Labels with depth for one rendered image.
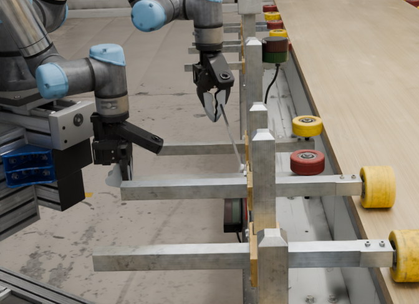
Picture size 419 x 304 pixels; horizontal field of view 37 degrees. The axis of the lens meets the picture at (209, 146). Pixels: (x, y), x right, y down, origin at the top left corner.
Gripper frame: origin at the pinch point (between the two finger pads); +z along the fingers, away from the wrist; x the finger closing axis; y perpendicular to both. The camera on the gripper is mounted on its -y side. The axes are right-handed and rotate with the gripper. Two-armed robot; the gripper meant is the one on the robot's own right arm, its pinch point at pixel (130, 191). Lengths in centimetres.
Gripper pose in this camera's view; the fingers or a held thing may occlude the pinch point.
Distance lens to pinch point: 151.2
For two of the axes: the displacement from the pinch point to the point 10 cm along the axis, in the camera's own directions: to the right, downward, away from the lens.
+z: 0.5, 9.3, 3.6
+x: -0.4, 3.6, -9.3
